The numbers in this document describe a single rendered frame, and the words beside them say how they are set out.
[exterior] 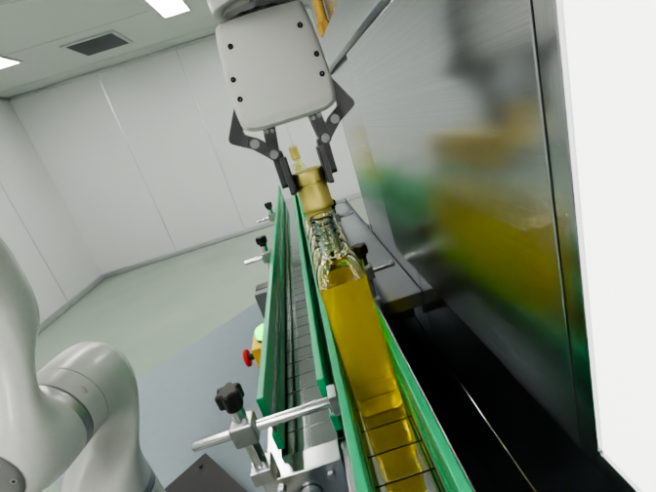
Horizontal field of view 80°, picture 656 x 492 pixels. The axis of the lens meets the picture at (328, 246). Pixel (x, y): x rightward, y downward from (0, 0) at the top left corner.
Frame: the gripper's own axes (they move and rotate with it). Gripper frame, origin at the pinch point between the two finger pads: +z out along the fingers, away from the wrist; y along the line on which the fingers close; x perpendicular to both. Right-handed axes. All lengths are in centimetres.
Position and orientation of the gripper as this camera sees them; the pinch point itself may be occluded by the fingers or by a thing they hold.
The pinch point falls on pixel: (307, 169)
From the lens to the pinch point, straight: 42.6
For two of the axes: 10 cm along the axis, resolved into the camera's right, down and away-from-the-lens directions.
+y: -9.5, 3.1, -0.2
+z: 2.9, 9.1, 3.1
